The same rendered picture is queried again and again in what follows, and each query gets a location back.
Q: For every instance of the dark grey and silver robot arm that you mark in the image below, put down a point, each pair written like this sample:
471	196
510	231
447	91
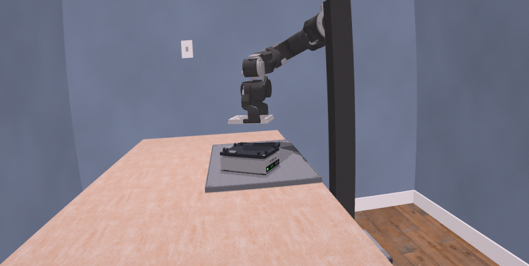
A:
311	37

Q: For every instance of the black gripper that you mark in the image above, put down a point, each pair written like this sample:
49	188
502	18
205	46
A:
253	93

